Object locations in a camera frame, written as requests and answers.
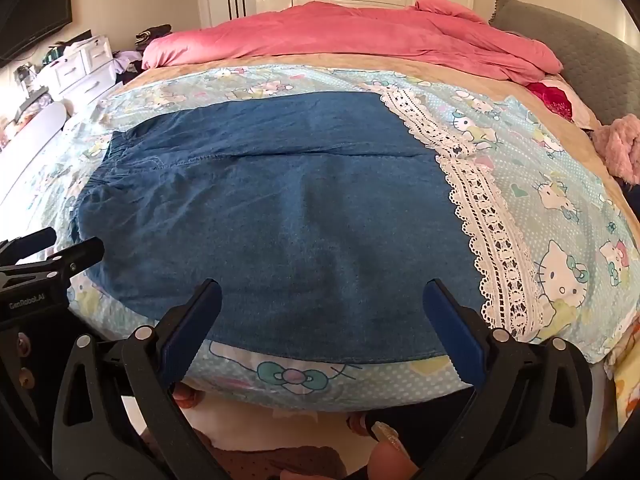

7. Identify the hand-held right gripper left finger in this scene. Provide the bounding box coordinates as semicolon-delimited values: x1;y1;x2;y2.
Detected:
52;279;223;480

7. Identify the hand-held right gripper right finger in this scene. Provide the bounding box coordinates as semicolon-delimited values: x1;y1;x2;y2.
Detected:
422;280;593;480

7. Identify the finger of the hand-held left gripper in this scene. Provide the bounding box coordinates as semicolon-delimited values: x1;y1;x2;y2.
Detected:
0;237;106;288
0;227;57;262

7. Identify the blue denim garment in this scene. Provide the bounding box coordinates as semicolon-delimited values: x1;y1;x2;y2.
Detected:
75;87;547;367

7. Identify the person's right hand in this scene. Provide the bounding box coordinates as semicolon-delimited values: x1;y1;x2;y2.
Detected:
349;412;420;480

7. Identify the white rounded desk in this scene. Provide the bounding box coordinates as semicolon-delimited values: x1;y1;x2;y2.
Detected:
0;101;68;202

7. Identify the cartoon cat printed blanket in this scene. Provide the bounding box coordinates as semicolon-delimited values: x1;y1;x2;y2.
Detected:
0;60;640;413

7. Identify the white drawer cabinet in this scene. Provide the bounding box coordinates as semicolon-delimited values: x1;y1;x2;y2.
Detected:
37;35;119;104

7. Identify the pale printed cloth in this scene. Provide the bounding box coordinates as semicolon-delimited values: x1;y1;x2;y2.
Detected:
602;345;640;433

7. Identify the black flat television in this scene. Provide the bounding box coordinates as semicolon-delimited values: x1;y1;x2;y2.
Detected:
0;0;73;63

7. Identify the dark clothes pile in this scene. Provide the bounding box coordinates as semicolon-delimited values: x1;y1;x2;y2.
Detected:
135;24;174;52

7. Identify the pink fluffy cloth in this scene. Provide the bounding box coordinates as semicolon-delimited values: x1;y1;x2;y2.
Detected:
592;114;640;186

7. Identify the red floral pillow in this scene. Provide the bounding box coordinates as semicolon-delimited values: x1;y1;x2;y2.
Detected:
525;75;594;128

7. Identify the grey pillow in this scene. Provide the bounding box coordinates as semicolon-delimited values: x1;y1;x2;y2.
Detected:
489;0;640;127

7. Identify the pink duvet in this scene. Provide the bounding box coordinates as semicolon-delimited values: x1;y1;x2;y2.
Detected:
141;0;565;86

